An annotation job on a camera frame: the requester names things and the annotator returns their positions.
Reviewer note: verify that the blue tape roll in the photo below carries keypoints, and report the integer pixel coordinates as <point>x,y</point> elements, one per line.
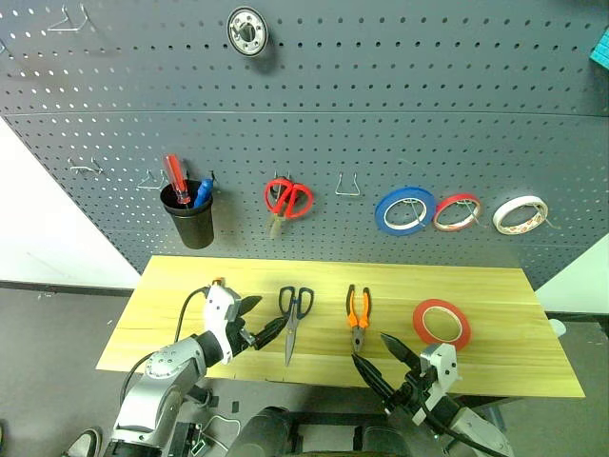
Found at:
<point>379,214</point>

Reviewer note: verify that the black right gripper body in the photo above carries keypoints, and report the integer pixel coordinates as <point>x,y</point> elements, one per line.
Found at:
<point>404,392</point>

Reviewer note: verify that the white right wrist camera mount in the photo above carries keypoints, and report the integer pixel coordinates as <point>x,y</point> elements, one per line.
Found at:
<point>445,364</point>

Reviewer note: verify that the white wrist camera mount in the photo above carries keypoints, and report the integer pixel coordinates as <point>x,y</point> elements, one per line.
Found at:
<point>216,314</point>
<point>445,364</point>

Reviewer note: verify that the metal scissors hook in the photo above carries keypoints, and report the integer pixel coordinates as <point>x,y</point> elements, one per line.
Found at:
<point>276,176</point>

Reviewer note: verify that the dark grey rounded leg shell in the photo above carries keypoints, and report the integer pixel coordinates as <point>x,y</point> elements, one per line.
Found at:
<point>264,433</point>
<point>383,443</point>

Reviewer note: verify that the white round table fitting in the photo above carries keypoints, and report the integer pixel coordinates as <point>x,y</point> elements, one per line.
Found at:
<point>557,328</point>

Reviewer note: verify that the black and white sneaker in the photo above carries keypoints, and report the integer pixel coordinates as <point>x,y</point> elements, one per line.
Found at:
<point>85,443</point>

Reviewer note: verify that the thin red tape roll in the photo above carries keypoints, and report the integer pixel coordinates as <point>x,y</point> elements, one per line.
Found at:
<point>436,216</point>

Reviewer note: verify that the round metal disc fitting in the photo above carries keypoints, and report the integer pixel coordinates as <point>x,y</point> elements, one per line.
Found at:
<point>238,28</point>

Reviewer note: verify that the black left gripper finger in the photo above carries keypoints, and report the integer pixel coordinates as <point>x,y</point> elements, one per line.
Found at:
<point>271,331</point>
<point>249,304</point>

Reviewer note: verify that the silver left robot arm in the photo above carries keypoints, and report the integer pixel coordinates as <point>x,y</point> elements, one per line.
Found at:
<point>162,376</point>

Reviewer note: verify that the wide red tape roll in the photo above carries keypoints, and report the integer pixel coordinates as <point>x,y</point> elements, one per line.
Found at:
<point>418,323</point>

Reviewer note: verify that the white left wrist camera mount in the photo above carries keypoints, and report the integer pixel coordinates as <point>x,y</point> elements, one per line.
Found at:
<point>216,314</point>

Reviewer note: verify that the black cup holder hook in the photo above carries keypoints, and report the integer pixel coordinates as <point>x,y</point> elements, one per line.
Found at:
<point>215,178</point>

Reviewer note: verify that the orange and black pliers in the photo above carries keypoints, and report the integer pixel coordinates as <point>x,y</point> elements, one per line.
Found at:
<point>357,333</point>

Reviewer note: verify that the grey pegboard with tools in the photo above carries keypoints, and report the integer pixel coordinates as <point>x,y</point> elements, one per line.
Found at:
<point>333,95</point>

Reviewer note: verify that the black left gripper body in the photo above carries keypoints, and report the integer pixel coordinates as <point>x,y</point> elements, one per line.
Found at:
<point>240,338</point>

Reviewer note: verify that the teal box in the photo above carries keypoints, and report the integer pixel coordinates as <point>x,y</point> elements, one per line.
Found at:
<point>602,47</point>

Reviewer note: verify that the white tape roll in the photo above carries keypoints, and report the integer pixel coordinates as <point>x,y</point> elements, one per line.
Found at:
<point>498,220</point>

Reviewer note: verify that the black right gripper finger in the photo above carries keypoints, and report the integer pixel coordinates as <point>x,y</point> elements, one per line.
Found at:
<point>373,378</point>
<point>399,350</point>

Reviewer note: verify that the black cup holder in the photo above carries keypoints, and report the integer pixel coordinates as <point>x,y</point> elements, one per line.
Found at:
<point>192,228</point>

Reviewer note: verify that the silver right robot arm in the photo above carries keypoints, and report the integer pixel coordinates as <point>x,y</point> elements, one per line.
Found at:
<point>480,428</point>

